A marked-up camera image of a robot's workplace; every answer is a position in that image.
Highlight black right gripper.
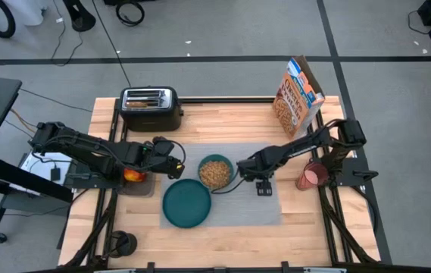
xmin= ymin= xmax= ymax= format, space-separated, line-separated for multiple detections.
xmin=236 ymin=149 xmax=281 ymax=197

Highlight green bowl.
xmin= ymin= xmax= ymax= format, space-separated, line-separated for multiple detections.
xmin=197 ymin=153 xmax=236 ymax=190

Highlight red yellow apple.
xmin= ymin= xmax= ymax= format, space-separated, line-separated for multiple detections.
xmin=123 ymin=168 xmax=148 ymax=184

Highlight dark green plate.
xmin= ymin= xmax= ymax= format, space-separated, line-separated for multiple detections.
xmin=161 ymin=178 xmax=213 ymax=230

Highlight pink faceted tumbler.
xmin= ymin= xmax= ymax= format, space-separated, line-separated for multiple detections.
xmin=295 ymin=160 xmax=330 ymax=192

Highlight orange Cheerios cereal box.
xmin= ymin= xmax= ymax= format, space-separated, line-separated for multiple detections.
xmin=271 ymin=55 xmax=326 ymax=141

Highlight grey woven placemat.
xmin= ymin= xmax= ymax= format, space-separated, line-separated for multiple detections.
xmin=159 ymin=142 xmax=283 ymax=229

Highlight brown cereal pieces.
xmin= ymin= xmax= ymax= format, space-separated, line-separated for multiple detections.
xmin=201 ymin=160 xmax=232 ymax=190

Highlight black toaster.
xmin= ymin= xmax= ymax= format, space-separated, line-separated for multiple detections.
xmin=118 ymin=86 xmax=184 ymax=133

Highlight black round stand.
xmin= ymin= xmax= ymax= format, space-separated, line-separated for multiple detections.
xmin=108 ymin=229 xmax=139 ymax=259

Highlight white flat box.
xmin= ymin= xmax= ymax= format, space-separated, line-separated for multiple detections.
xmin=17 ymin=150 xmax=74 ymax=197

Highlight black stand base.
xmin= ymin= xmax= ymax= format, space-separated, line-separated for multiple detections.
xmin=62 ymin=0 xmax=97 ymax=33

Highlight white bulky object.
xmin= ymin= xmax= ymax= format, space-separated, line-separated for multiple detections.
xmin=2 ymin=0 xmax=48 ymax=27

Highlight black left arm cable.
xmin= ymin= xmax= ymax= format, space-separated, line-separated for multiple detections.
xmin=169 ymin=139 xmax=187 ymax=168

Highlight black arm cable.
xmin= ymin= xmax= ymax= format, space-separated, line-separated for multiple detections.
xmin=169 ymin=139 xmax=187 ymax=168
xmin=210 ymin=177 xmax=247 ymax=196

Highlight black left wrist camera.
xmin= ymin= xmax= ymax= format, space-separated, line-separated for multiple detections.
xmin=152 ymin=136 xmax=176 ymax=156

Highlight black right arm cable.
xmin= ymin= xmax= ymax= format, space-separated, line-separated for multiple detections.
xmin=210 ymin=177 xmax=247 ymax=196

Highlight black metal table frame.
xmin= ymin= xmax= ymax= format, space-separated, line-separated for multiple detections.
xmin=58 ymin=96 xmax=393 ymax=273

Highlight thin black floor cable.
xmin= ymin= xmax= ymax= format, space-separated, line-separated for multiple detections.
xmin=50 ymin=0 xmax=84 ymax=67
xmin=407 ymin=9 xmax=431 ymax=36
xmin=17 ymin=87 xmax=94 ymax=113

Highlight black toaster power cable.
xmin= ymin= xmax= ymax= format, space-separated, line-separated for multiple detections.
xmin=92 ymin=0 xmax=133 ymax=89

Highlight coiled black cable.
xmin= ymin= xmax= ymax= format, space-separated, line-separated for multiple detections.
xmin=114 ymin=0 xmax=146 ymax=28

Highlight orange cable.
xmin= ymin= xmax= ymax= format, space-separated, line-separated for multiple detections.
xmin=9 ymin=108 xmax=39 ymax=134

